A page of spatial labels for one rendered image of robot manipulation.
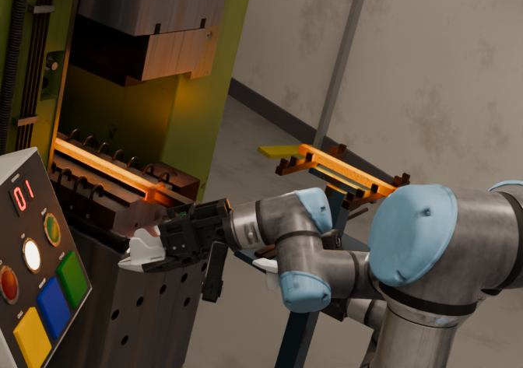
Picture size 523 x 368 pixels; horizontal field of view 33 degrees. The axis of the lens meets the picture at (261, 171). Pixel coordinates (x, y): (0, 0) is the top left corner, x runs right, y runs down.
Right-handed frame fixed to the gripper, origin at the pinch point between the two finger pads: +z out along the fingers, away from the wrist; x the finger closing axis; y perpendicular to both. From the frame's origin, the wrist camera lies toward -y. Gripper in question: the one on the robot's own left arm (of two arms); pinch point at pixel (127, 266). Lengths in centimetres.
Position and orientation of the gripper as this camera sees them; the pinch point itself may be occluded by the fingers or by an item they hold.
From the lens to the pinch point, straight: 152.3
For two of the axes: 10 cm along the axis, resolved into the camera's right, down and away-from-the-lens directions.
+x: -1.0, 3.4, -9.3
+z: -9.5, 2.4, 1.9
